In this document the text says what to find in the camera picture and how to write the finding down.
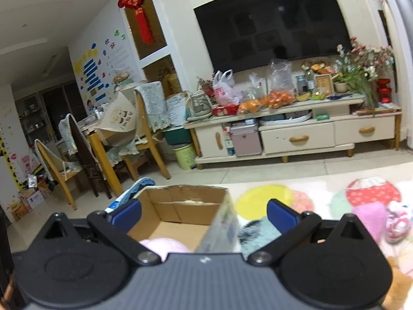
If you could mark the teal fluffy towel roll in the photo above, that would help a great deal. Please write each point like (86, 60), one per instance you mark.
(255, 235)

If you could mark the floral patterned sock roll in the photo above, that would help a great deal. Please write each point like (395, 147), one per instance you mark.
(398, 222)

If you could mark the clear bag of oranges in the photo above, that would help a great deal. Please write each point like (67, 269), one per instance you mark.
(281, 91)

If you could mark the beige printed tote bag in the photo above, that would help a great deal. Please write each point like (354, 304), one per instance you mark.
(119, 123)

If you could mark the red stacked ornament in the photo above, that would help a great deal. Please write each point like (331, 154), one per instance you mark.
(384, 91)

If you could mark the open cardboard box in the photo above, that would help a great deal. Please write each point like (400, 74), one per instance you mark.
(202, 217)

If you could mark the wooden chair with lace cover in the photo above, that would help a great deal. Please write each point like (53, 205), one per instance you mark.
(152, 118)

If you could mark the pink plush ball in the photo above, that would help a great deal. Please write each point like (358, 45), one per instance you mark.
(164, 246)

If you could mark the wooden photo frame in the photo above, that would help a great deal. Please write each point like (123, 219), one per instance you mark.
(324, 81)

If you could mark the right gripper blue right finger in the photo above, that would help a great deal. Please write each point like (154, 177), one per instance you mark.
(295, 229)

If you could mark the glass jar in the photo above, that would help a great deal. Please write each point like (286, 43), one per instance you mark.
(302, 84)

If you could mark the artificial flower bouquet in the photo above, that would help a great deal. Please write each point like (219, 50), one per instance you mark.
(360, 67)

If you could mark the bananas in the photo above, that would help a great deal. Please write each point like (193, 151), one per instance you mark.
(303, 97)

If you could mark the white red plastic bag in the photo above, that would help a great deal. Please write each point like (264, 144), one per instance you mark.
(224, 89)

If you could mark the pink storage box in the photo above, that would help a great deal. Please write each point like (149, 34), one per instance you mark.
(246, 140)

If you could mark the cream TV cabinet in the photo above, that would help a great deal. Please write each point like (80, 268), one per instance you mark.
(303, 128)

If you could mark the green waste bin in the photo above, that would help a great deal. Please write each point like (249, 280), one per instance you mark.
(185, 155)

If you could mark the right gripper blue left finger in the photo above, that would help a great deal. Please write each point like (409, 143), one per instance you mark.
(112, 228)

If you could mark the red snack tray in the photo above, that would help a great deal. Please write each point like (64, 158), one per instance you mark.
(225, 110)

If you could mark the black flat screen television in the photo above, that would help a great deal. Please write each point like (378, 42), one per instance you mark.
(246, 34)

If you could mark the red Chinese knot ornament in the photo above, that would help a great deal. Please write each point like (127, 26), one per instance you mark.
(140, 17)

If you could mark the small bag of oranges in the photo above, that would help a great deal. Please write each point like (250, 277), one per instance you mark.
(255, 97)

